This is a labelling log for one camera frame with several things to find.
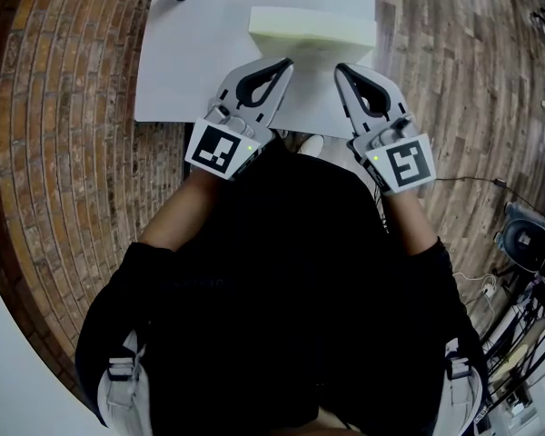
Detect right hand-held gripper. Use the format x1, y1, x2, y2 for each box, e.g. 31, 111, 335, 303
334, 63, 437, 197

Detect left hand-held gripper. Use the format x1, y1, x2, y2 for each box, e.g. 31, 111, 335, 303
184, 58, 295, 182

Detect pale yellow foam sheet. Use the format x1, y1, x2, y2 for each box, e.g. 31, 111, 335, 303
247, 5, 377, 70

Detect person's left forearm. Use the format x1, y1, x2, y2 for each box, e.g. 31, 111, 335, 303
138, 170, 228, 256

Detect person's right forearm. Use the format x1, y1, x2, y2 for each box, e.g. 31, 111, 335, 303
383, 188, 441, 258

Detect white square table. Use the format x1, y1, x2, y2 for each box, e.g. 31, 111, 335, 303
134, 0, 377, 138

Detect person's white shoe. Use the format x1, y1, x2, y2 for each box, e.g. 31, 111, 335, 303
297, 134, 326, 156

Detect person's black shirt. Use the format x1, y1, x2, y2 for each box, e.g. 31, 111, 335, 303
74, 136, 490, 436

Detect black metal rack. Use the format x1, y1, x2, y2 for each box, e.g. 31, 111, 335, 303
481, 279, 545, 408

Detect black floor cable with adapter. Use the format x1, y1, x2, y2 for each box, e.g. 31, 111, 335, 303
435, 175, 505, 186

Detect grey right harness strap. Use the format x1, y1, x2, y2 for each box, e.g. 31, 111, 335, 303
442, 338, 485, 436

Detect grey harness strap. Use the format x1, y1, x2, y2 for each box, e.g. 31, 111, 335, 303
97, 329, 151, 436
442, 338, 485, 436

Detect grey left harness strap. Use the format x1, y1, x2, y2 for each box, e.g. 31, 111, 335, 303
97, 329, 151, 436

